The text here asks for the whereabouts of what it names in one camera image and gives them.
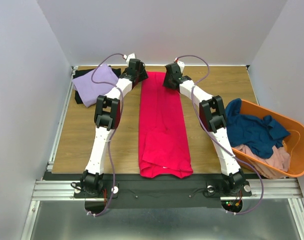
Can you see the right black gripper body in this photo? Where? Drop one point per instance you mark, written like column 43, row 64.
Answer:
column 167, row 82

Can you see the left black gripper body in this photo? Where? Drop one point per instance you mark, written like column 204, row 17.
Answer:
column 142, row 75

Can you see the red t shirt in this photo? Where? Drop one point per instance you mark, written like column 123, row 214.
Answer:
column 163, row 144

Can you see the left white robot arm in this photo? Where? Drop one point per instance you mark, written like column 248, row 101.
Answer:
column 108, row 112

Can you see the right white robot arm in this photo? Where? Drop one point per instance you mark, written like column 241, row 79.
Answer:
column 213, row 120

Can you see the folded black t shirt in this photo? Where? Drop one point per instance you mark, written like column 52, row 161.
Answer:
column 79, row 75

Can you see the folded lilac t shirt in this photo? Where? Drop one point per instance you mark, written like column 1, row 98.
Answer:
column 94, row 85

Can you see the navy blue t shirt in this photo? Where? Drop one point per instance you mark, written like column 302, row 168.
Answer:
column 259, row 134

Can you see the pink t shirt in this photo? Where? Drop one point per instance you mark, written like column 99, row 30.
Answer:
column 269, row 160

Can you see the orange plastic basket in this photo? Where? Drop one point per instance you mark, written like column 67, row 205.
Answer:
column 294, row 144

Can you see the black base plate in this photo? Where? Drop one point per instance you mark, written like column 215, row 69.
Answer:
column 132, row 191

